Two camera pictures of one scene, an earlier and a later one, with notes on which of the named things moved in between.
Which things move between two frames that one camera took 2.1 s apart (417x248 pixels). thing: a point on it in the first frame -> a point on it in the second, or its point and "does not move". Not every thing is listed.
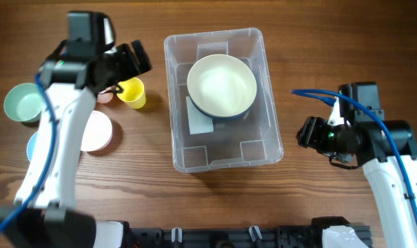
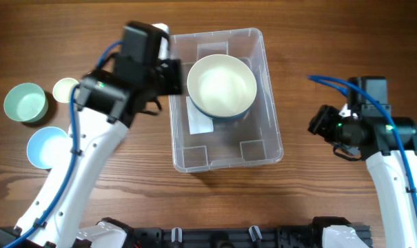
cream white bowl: x=221 y=85 does not move
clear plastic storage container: x=222 y=114 does not move
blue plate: x=229 y=117 does not move
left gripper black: x=134 y=65 -> x=176 y=83
